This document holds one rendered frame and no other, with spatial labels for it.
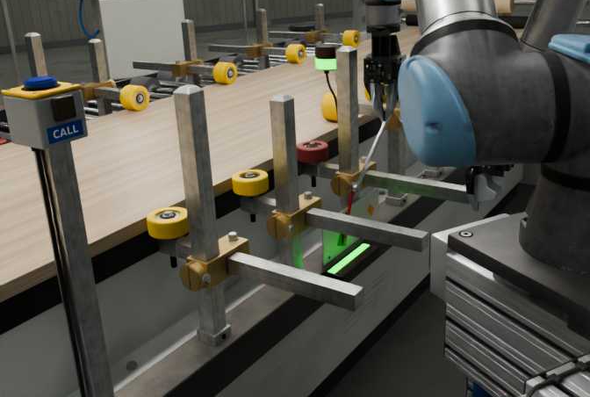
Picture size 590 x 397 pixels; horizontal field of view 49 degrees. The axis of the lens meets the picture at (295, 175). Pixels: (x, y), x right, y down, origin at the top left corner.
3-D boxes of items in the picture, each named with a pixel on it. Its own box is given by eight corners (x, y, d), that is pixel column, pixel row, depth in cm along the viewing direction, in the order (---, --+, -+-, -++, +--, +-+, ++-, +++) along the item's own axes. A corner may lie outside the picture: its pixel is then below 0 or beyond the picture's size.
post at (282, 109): (305, 309, 141) (293, 93, 125) (295, 316, 138) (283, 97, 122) (291, 305, 143) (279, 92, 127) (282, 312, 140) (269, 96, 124)
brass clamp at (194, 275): (253, 263, 120) (251, 239, 118) (204, 296, 110) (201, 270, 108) (227, 256, 123) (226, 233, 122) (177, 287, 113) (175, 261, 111)
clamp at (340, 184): (377, 181, 159) (377, 162, 157) (348, 198, 148) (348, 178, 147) (356, 177, 162) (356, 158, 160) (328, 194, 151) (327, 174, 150)
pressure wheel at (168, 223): (192, 255, 130) (187, 202, 126) (196, 272, 123) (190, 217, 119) (153, 260, 129) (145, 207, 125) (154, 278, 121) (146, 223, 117)
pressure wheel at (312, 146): (335, 184, 165) (334, 140, 161) (318, 193, 159) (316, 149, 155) (309, 179, 169) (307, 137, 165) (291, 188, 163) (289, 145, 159)
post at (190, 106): (228, 340, 119) (203, 84, 104) (215, 350, 117) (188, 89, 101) (213, 335, 121) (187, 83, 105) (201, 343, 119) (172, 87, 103)
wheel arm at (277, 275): (364, 307, 103) (364, 284, 102) (354, 317, 101) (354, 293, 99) (171, 249, 127) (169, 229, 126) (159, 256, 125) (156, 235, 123)
